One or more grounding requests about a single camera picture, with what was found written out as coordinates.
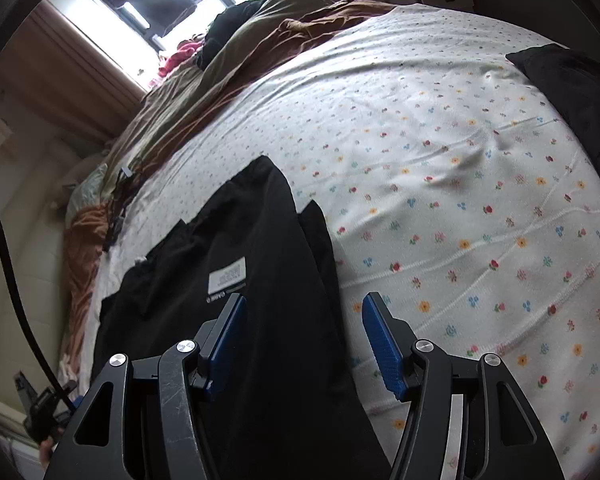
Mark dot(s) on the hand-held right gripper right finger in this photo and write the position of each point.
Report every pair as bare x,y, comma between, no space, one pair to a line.
382,350

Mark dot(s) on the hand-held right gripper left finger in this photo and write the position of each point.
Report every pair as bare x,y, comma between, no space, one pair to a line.
227,340

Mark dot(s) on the black button shirt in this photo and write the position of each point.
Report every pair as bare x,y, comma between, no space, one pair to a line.
280,285

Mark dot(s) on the black clothes heap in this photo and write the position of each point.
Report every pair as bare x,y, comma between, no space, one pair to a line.
235,25

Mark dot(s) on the cream leather headboard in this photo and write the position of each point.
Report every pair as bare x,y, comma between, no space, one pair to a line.
15,270

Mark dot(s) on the brown blanket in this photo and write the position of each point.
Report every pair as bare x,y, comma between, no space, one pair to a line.
85,260

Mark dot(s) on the bed with floral sheet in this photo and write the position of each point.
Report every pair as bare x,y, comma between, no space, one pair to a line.
430,160

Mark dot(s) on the light green pillow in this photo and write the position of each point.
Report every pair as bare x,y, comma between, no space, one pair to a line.
87,187

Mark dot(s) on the beige quilt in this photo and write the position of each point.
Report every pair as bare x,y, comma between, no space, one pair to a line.
240,70

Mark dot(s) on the pink cloth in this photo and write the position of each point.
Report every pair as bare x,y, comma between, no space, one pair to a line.
180,55

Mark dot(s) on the black garment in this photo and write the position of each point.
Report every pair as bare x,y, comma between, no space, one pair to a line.
575,95

